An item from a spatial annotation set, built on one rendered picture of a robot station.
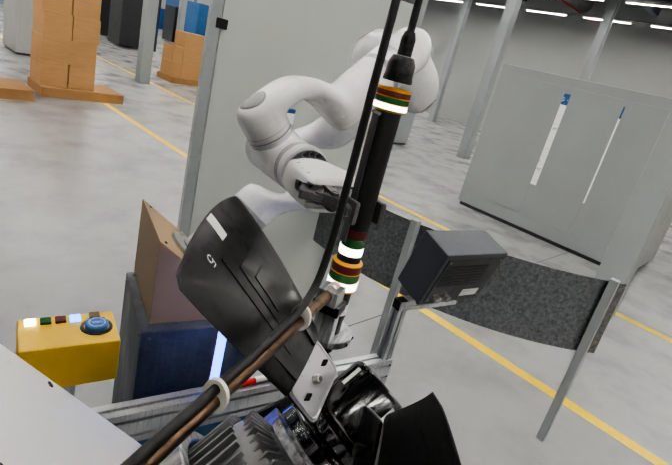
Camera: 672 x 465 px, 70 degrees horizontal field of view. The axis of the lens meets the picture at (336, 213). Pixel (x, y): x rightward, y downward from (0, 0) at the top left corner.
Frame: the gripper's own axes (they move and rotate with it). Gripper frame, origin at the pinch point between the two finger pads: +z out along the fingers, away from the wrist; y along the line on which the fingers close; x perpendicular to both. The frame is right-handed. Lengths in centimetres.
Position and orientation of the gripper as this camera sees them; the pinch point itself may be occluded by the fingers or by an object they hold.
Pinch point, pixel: (361, 209)
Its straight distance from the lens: 64.7
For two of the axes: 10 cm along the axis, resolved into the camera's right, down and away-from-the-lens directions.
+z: 5.2, 3.8, -7.6
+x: 2.3, -9.2, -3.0
